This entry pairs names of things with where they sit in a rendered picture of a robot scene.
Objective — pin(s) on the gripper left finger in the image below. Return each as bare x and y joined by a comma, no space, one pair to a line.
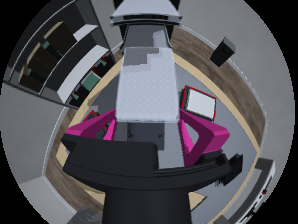
90,127

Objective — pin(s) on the white well plate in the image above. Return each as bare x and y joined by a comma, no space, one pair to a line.
200,104

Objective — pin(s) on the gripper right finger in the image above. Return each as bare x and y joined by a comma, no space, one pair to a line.
211,137

